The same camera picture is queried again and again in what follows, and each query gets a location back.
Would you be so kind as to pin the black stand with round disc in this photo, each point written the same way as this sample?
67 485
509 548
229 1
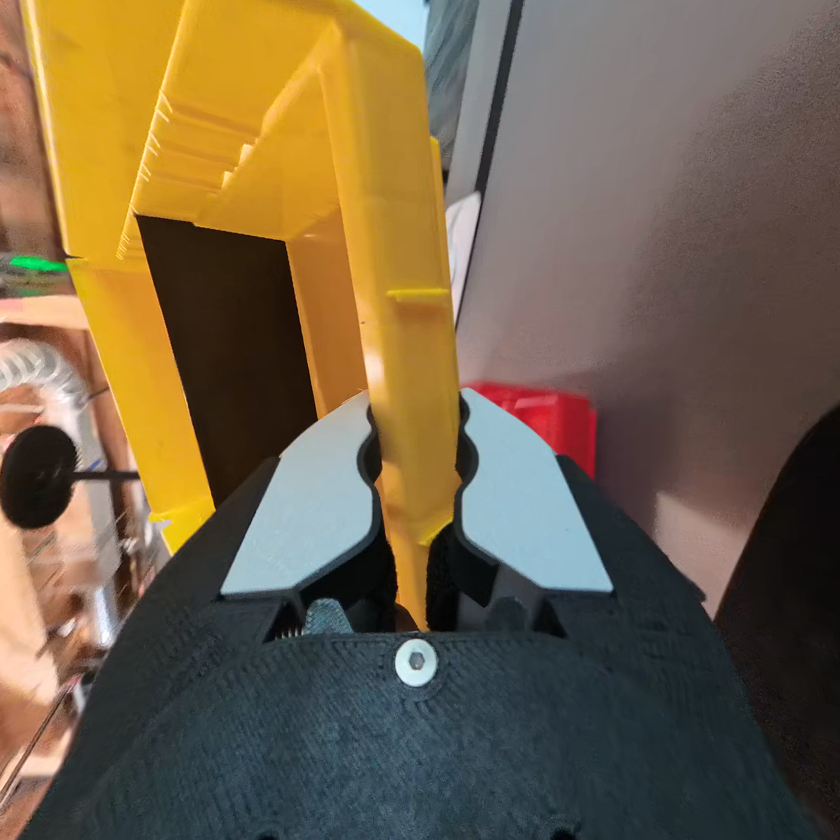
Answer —
36 476

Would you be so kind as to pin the black bin divider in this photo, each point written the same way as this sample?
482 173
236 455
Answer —
229 361

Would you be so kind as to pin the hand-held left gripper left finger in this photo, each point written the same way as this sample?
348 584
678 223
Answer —
315 512

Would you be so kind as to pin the red plastic bin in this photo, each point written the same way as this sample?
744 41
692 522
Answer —
551 413

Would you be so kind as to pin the yellow plastic bin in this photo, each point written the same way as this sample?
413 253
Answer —
394 328

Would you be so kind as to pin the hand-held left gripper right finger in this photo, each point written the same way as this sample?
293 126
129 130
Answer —
525 512

